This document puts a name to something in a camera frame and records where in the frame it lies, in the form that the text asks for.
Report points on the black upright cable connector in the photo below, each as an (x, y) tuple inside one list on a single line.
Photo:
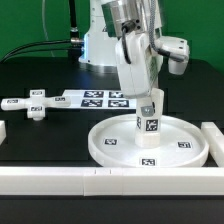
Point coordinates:
[(74, 53)]

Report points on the white fence bar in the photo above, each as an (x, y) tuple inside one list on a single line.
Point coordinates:
[(2, 131), (110, 181), (215, 140)]

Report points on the white left fence bar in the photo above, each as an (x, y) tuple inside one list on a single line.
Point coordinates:
[(2, 131)]

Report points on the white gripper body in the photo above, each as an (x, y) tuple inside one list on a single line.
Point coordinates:
[(139, 77)]

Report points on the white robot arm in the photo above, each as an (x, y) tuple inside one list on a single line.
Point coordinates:
[(121, 40)]

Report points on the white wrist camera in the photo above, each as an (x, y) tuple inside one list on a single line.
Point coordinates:
[(176, 50)]

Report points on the white round table top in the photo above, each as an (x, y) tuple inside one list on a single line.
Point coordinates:
[(111, 143)]

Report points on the white marker plate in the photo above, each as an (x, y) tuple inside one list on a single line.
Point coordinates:
[(99, 99)]

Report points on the white cross-shaped table base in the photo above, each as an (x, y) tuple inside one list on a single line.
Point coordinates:
[(35, 104)]

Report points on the white right fence bar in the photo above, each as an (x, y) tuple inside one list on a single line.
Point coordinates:
[(215, 140)]

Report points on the white front fence bar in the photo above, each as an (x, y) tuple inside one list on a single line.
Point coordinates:
[(110, 181)]

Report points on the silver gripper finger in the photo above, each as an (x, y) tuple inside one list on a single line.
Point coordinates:
[(147, 107)]

